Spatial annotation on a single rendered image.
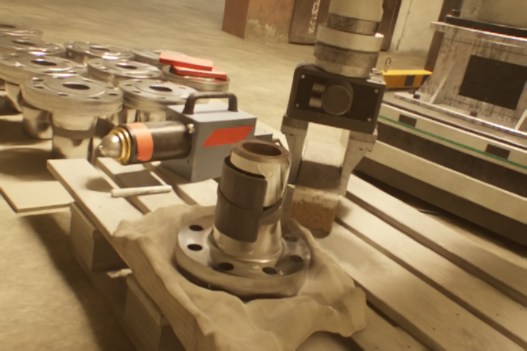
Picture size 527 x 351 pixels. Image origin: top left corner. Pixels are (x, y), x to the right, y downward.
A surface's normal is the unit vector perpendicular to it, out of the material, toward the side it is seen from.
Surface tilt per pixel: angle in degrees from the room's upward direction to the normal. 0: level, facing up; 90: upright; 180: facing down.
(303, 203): 90
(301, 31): 91
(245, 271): 0
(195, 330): 78
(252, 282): 90
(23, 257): 0
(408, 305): 0
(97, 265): 90
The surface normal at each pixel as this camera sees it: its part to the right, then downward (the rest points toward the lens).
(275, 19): 0.58, 0.36
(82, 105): 0.39, 0.38
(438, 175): -0.70, 0.11
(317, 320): 0.62, -0.15
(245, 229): -0.07, 0.32
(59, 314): 0.18, -0.93
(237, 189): -0.49, 0.22
